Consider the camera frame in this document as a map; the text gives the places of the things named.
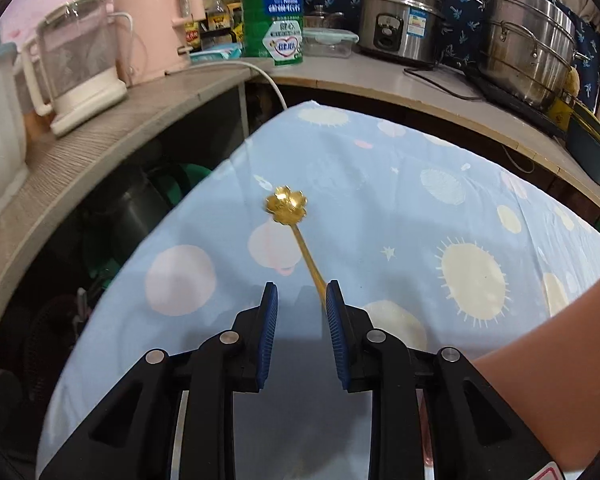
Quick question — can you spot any blue patterned tablecloth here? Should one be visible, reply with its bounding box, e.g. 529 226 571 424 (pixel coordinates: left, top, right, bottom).
35 100 600 480

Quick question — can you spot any black induction cooker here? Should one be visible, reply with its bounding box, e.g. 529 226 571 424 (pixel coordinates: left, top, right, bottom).
465 67 569 139

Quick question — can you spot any green milk powder can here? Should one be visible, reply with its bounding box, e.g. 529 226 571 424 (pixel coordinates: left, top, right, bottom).
241 0 306 67

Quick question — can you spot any small steel lidded pot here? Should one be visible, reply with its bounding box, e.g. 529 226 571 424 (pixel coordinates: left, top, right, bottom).
305 4 349 31

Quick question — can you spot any grey board counter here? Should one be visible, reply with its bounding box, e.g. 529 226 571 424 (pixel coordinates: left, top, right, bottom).
252 57 600 211

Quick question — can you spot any white storage box blue lid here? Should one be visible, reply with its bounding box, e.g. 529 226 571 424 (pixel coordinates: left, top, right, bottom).
0 42 31 226

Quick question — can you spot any steel steamer pot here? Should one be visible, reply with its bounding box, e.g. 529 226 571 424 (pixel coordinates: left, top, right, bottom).
467 0 591 111

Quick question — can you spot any navy patterned cloth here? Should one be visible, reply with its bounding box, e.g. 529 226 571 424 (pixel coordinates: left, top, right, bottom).
252 0 600 91

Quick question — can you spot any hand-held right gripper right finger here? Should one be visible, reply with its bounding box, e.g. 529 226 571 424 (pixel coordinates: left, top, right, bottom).
325 280 556 480

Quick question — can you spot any black power cord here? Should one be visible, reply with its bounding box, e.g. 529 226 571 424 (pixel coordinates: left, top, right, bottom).
404 65 486 102

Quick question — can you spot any pink electric kettle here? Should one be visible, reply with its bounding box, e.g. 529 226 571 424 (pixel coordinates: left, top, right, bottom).
111 0 203 86

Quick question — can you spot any black electric fan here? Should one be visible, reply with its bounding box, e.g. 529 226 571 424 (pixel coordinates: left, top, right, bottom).
20 295 89 401

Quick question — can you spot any white blender clear jar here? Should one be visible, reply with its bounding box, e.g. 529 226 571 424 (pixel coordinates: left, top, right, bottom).
20 0 129 137

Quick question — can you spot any clear sauce bottle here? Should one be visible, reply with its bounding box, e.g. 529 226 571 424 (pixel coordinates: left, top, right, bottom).
206 0 231 34

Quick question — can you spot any steel rice cooker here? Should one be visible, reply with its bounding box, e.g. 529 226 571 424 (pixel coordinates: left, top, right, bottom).
356 0 448 68

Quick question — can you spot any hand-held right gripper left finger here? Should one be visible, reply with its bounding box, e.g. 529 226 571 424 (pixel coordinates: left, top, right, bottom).
37 281 280 480

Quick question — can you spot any gold flower spoon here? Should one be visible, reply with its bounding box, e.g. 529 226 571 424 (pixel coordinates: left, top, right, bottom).
265 185 331 311

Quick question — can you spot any green plastic basin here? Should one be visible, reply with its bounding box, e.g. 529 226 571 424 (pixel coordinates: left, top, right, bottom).
145 160 216 221

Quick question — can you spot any blue bowl yellow inside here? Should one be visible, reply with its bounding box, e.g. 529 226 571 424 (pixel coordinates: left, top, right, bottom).
572 105 600 161

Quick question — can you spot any blue wet wipes packet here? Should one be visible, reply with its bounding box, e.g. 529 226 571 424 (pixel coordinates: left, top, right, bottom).
190 42 244 65

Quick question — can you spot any brown loofah sponge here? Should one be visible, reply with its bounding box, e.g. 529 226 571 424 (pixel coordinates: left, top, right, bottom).
565 67 584 101

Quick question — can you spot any small red label bottle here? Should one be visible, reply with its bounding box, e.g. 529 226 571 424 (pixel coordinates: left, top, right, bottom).
180 0 204 52

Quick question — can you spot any yellow tin can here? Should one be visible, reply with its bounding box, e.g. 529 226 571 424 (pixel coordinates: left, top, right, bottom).
550 97 576 129

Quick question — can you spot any white kettle power cord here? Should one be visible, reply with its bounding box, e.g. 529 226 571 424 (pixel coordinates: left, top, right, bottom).
190 59 289 111

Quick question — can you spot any wooden side counter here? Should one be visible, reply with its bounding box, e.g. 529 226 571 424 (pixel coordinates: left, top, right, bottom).
0 67 252 331

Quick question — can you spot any pink perforated utensil basket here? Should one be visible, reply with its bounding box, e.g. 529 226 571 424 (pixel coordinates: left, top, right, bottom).
472 255 600 480

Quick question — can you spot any glass food container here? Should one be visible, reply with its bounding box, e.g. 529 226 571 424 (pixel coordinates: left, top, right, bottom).
302 27 359 60

